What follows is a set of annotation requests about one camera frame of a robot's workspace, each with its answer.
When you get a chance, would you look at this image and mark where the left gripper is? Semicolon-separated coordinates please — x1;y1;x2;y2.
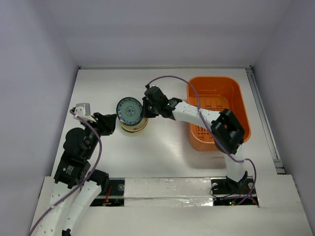
82;111;117;158

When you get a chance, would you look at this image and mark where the dark patterned plate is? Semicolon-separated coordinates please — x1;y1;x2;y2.
116;97;143;126

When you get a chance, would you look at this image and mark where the brown rimmed plate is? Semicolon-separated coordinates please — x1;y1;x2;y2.
120;118;149;133

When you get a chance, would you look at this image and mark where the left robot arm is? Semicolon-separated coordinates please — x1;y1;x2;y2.
29;108;117;236

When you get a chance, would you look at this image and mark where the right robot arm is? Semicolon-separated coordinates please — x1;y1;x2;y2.
142;85;248;194

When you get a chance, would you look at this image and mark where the orange dish rack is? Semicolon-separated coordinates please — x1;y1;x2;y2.
189;76;251;151

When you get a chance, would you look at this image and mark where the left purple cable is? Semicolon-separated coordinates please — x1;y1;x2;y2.
28;109;103;236

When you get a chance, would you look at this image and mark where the purple cable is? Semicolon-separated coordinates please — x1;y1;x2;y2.
145;75;257;206
28;109;103;236

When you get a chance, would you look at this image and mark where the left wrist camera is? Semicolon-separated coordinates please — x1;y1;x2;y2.
70;103;95;122

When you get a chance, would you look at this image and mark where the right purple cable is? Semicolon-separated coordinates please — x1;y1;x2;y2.
145;75;257;206

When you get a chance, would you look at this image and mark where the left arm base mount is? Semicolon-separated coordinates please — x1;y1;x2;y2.
90;178;125;207

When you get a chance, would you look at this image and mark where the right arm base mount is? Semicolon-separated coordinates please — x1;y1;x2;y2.
209;177;258;206

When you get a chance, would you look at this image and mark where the aluminium rail right side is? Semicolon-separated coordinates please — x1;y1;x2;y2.
245;66;286;175

